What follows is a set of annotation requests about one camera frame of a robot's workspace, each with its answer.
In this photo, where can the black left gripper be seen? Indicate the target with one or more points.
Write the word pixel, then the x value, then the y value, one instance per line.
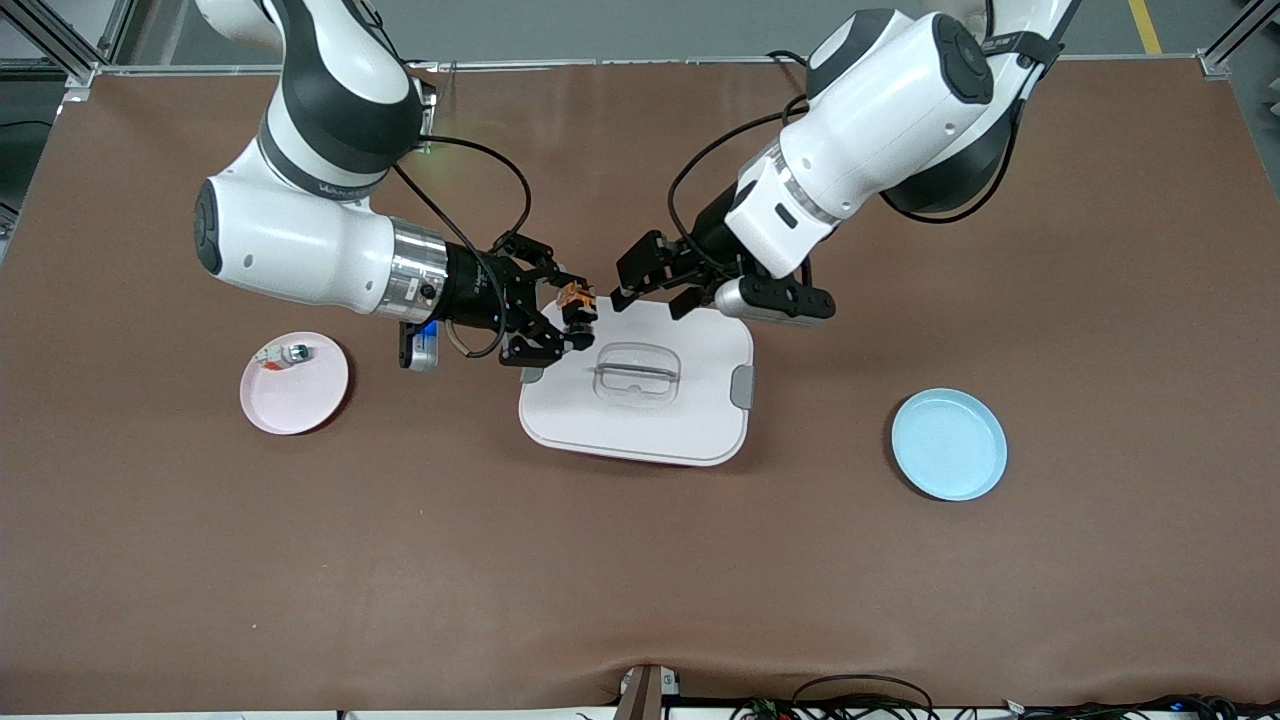
pixel 706 239

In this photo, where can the brown table mat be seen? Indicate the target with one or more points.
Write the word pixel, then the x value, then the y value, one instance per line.
pixel 640 580

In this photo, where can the light blue round plate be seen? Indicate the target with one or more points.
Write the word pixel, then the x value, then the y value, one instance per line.
pixel 948 445

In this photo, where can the white lidded storage box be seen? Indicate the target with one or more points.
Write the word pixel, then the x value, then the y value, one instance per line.
pixel 640 430

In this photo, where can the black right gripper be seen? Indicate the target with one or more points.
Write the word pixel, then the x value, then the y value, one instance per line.
pixel 472 294

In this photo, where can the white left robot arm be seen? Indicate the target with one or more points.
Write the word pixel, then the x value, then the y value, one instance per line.
pixel 880 110

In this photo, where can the brown bracket at table edge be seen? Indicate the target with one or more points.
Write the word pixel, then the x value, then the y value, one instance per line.
pixel 645 692

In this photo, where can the grey switch with green button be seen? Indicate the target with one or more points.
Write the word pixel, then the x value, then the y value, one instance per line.
pixel 285 355

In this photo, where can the orange black push-button switch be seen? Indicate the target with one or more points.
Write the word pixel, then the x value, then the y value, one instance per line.
pixel 575 300

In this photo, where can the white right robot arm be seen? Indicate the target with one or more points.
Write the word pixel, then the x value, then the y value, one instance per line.
pixel 300 240

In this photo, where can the pale pink round plate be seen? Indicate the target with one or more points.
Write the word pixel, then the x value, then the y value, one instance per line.
pixel 295 400

